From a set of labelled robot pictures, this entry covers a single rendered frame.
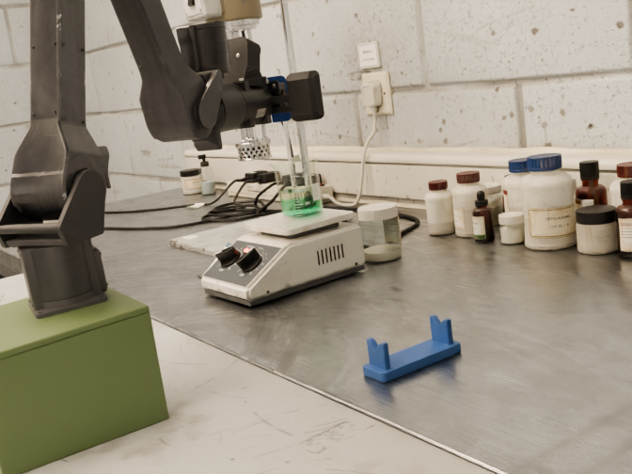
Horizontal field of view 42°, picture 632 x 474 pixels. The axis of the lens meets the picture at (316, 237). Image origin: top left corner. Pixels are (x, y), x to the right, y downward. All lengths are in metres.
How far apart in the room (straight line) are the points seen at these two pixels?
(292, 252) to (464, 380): 0.40
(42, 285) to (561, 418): 0.46
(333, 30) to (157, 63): 0.92
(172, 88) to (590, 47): 0.68
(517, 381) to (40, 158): 0.47
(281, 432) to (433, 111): 0.98
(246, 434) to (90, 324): 0.16
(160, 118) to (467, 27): 0.71
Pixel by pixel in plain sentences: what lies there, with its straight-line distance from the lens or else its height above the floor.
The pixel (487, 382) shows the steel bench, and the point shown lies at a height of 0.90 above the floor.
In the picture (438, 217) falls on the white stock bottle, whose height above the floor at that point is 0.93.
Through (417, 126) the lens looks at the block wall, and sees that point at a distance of 1.62.
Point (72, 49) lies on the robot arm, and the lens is 0.81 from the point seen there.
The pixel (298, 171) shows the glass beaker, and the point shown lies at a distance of 1.13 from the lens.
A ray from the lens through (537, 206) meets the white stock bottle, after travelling 1.17.
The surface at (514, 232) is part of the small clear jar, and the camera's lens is 1.23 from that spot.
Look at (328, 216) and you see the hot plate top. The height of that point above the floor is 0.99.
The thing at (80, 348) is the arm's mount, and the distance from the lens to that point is 0.73.
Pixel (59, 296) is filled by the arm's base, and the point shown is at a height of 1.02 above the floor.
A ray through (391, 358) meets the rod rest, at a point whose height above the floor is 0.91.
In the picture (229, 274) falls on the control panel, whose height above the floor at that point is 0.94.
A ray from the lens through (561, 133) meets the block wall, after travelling 1.38.
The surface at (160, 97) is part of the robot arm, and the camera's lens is 0.93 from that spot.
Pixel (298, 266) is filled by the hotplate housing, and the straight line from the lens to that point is 1.09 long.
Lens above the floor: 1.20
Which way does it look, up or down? 12 degrees down
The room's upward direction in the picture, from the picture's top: 8 degrees counter-clockwise
